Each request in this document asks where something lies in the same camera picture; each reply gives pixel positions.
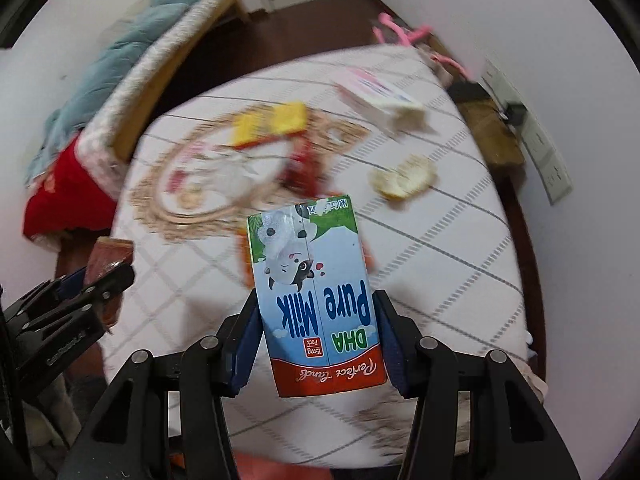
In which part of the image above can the red can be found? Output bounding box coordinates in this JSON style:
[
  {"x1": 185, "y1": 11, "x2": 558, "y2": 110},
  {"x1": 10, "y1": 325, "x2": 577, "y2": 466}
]
[{"x1": 282, "y1": 135, "x2": 326, "y2": 196}]

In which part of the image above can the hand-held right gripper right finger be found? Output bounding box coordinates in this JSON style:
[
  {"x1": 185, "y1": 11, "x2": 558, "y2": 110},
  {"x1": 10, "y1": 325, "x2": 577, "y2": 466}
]
[{"x1": 372, "y1": 289, "x2": 583, "y2": 480}]

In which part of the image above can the checked mattress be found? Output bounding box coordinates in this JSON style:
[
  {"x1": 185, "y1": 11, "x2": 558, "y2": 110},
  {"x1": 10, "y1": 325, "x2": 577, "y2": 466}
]
[{"x1": 82, "y1": 0, "x2": 226, "y2": 196}]

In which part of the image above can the white paper carton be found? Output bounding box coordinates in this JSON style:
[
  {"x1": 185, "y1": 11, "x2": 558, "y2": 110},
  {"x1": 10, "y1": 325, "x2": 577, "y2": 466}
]
[{"x1": 334, "y1": 66, "x2": 426, "y2": 136}]

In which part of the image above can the white wall socket strip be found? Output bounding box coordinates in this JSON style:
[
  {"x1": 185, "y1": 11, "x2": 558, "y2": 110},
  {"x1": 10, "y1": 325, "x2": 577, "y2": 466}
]
[{"x1": 480, "y1": 57, "x2": 573, "y2": 206}]

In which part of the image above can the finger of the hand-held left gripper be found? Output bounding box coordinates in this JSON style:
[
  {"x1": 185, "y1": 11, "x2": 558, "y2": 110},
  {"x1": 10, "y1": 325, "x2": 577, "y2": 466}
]
[
  {"x1": 2, "y1": 269, "x2": 93, "y2": 323},
  {"x1": 15, "y1": 262, "x2": 137, "y2": 346}
]

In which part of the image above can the blue white milk carton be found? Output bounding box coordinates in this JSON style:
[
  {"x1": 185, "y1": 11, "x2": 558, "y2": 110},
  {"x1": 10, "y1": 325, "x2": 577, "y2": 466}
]
[{"x1": 246, "y1": 195, "x2": 389, "y2": 399}]

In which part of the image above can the yellow red snack box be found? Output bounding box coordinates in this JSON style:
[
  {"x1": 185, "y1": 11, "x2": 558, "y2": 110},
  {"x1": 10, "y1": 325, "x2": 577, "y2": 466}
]
[{"x1": 231, "y1": 101, "x2": 308, "y2": 148}]

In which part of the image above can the black charger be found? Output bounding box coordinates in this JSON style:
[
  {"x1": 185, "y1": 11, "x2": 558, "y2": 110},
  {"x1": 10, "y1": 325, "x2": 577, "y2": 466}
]
[{"x1": 502, "y1": 102, "x2": 528, "y2": 126}]

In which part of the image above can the red blanket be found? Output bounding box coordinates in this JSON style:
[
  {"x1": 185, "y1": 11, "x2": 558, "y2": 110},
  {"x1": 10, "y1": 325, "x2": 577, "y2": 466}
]
[{"x1": 22, "y1": 132, "x2": 121, "y2": 251}]

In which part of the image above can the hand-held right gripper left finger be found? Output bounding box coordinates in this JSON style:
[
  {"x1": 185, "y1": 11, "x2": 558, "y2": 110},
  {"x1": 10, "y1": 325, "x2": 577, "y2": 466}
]
[{"x1": 60, "y1": 290, "x2": 264, "y2": 480}]

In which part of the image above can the white checked tablecloth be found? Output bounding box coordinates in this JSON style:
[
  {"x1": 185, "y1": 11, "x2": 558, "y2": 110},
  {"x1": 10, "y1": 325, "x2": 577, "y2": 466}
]
[{"x1": 102, "y1": 42, "x2": 533, "y2": 461}]

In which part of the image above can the blue quilt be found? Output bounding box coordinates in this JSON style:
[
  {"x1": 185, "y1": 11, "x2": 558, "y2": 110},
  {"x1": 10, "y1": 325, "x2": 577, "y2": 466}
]
[{"x1": 25, "y1": 0, "x2": 221, "y2": 181}]

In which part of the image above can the pink plastic toy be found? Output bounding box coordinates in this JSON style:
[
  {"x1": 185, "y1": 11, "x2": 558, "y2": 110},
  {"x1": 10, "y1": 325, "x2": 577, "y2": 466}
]
[{"x1": 374, "y1": 11, "x2": 432, "y2": 48}]

